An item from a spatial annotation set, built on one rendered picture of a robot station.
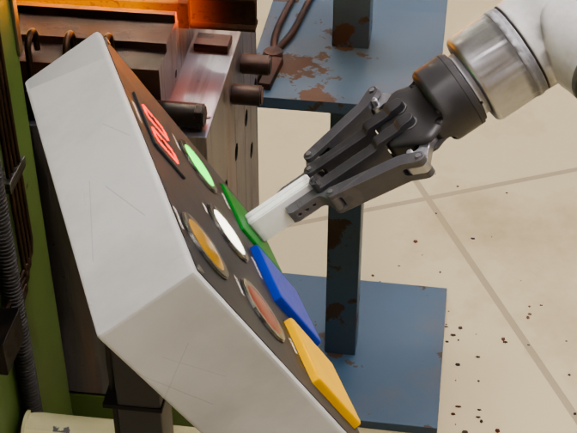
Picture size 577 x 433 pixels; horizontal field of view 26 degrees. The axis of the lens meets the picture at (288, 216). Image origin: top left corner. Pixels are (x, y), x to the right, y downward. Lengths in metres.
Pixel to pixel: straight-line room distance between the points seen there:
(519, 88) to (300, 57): 0.93
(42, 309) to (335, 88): 0.63
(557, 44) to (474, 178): 1.89
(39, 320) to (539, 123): 1.90
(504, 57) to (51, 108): 0.39
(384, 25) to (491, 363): 0.75
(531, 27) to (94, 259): 0.45
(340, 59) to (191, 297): 1.22
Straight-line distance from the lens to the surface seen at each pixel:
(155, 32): 1.52
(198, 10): 1.55
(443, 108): 1.12
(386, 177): 1.12
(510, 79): 1.12
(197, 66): 1.60
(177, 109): 1.46
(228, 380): 0.90
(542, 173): 3.03
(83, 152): 0.98
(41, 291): 1.57
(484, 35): 1.13
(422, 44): 2.08
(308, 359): 0.99
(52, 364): 1.65
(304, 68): 2.00
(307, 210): 1.15
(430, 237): 2.80
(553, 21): 1.12
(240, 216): 1.14
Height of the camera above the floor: 1.73
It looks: 37 degrees down
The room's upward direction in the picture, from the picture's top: straight up
